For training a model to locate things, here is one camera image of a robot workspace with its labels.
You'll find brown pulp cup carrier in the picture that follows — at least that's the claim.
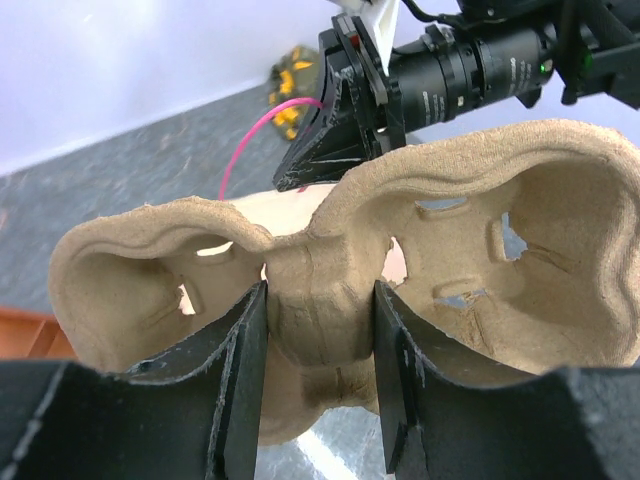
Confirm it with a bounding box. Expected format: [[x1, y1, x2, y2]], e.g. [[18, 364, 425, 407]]
[[48, 119, 639, 445]]

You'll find camouflage folded cloth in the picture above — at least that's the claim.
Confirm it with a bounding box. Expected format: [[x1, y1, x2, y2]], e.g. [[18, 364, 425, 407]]
[[268, 45, 319, 141]]

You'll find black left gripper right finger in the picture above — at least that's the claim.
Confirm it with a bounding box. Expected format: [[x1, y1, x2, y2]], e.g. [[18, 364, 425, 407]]
[[373, 282, 545, 475]]

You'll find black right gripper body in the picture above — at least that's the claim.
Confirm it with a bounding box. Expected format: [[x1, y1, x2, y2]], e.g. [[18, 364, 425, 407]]
[[324, 14, 405, 160]]

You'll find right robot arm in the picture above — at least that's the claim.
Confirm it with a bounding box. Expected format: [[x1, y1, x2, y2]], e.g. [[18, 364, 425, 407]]
[[273, 1, 639, 191]]

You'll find orange compartment tray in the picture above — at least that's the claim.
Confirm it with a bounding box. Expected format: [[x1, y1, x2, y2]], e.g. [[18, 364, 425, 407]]
[[0, 306, 77, 360]]

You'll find pink and cream paper bag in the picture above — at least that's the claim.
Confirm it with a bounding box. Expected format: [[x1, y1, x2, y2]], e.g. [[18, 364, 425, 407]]
[[179, 97, 416, 316]]

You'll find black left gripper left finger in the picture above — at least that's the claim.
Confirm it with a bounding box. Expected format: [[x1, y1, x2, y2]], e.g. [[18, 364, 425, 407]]
[[122, 281, 268, 479]]

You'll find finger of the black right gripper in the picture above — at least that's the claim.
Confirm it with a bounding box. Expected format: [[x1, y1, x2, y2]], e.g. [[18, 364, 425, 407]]
[[273, 48, 365, 191]]

